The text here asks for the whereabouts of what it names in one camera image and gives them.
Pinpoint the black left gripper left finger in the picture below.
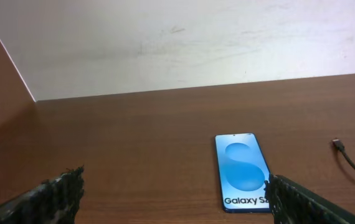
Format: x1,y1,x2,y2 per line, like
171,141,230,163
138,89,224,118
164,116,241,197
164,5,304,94
0,166,84,224

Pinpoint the blue Galaxy smartphone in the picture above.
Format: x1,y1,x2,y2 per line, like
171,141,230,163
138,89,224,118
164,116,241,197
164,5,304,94
215,133,270,213

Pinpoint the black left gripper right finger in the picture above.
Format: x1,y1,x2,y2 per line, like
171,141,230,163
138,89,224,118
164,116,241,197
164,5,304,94
265,174,355,224

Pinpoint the black USB charging cable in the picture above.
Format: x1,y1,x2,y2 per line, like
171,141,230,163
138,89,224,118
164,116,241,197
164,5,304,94
331,138,355,187

